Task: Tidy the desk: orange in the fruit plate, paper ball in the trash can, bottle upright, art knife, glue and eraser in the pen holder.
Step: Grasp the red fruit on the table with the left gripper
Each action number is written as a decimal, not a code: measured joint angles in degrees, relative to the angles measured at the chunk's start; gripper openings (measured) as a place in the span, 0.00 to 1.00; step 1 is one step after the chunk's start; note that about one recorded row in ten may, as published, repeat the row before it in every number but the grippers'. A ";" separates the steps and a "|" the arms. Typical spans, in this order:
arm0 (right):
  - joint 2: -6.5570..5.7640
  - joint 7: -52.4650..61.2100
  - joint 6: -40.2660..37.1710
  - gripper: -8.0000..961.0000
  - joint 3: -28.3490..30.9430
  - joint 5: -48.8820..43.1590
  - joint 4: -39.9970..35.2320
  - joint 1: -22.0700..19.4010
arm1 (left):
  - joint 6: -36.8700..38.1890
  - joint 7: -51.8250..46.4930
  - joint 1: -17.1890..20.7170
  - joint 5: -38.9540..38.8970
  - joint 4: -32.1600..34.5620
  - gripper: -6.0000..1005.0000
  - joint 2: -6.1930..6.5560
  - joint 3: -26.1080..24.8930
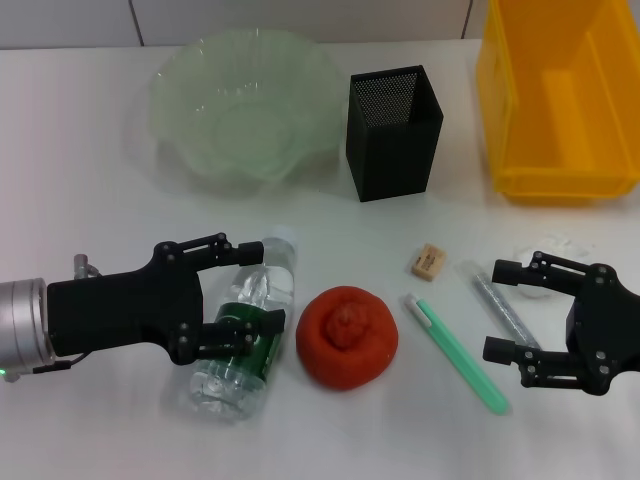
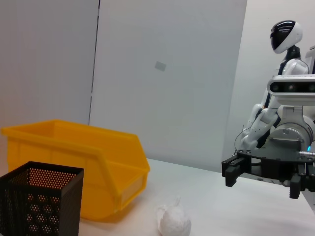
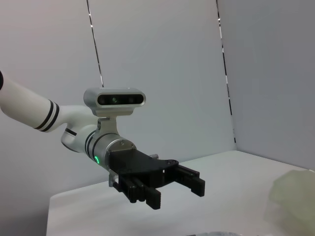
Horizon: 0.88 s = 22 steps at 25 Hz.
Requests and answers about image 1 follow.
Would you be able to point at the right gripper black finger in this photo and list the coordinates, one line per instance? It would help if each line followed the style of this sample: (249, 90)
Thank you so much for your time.
(545, 272)
(545, 367)

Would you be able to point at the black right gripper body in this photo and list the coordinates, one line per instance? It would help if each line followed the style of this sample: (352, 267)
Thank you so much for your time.
(605, 330)

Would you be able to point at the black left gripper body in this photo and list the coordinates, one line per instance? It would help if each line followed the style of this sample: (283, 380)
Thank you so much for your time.
(125, 310)

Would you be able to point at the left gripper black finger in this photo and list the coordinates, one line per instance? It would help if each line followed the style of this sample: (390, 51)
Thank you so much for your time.
(230, 335)
(220, 247)

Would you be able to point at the white plastic wrap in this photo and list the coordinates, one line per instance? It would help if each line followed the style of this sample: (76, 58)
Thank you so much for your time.
(565, 245)

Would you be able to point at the grey silver pen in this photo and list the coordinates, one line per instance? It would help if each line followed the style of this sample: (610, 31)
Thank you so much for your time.
(500, 305)

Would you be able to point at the clear green-label water bottle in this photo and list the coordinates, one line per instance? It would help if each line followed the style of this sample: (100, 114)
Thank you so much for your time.
(235, 395)

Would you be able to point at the mint green pen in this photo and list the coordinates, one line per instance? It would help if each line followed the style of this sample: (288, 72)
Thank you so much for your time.
(450, 345)

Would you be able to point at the beige eraser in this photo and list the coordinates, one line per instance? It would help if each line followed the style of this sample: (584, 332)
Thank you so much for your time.
(428, 260)

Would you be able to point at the red-orange fruit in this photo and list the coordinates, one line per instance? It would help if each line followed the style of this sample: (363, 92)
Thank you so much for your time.
(350, 350)

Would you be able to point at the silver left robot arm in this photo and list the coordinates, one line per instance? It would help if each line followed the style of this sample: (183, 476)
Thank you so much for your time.
(22, 325)

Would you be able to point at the green glass fruit plate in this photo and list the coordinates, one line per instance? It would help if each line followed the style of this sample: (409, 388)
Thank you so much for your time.
(240, 125)

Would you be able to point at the black mesh pen holder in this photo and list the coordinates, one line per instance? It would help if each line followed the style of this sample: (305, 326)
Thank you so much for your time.
(395, 160)

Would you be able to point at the yellow plastic bin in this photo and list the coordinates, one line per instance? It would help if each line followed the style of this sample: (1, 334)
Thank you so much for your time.
(550, 165)

